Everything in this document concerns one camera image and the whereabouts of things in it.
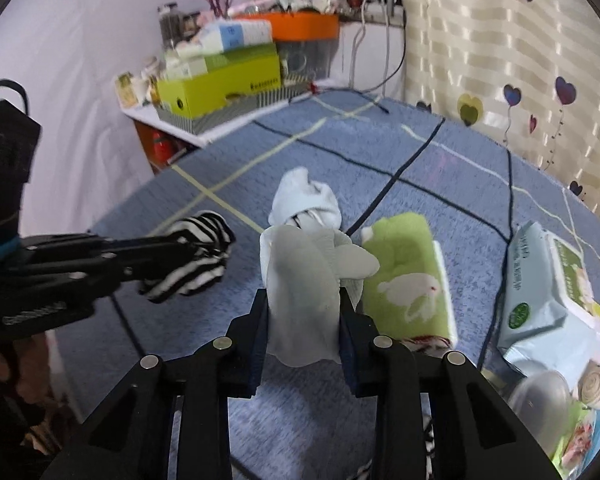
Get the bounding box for blue wet wipes pack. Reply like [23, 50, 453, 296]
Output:
[495, 220, 600, 378]

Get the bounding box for person's left hand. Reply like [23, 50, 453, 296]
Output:
[0, 332, 51, 392]

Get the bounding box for glass jar dark contents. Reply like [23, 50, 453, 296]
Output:
[157, 4, 181, 46]

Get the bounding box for white side cabinet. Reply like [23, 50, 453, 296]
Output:
[120, 105, 261, 150]

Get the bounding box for white blue carton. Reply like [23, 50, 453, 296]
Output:
[200, 20, 273, 53]

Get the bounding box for green rabbit towel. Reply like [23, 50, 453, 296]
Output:
[361, 211, 457, 356]

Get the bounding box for clear plastic packet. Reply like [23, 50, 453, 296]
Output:
[562, 420, 600, 463]

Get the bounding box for green white flat box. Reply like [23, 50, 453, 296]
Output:
[165, 42, 281, 81]

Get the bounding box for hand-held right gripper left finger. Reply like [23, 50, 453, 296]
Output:
[40, 289, 271, 480]

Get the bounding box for red container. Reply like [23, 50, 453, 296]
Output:
[150, 130, 177, 163]

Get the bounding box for white sock grey sole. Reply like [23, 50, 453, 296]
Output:
[259, 225, 381, 367]

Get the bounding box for clear plastic storage bin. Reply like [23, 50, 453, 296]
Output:
[277, 40, 341, 83]

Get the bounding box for small green carton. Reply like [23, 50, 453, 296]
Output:
[116, 72, 136, 108]

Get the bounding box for yellow-green cardboard box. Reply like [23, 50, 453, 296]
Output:
[156, 55, 283, 121]

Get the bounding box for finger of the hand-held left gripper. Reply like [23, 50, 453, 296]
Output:
[29, 244, 202, 302]
[21, 231, 192, 262]

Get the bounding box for cream heart print curtain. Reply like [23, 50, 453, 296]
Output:
[390, 0, 600, 221]

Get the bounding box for orange box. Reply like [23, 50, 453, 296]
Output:
[232, 12, 341, 43]

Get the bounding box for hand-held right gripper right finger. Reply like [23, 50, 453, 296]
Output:
[339, 290, 563, 480]

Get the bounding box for white cable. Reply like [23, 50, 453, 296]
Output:
[347, 0, 393, 91]

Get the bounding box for black white striped sock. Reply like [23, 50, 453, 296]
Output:
[139, 210, 237, 305]
[350, 417, 437, 480]

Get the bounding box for clear round plastic container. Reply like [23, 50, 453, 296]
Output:
[507, 370, 576, 453]

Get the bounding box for black cable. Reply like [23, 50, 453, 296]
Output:
[307, 7, 410, 116]

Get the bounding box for beige cloth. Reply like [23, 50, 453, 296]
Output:
[577, 364, 600, 411]

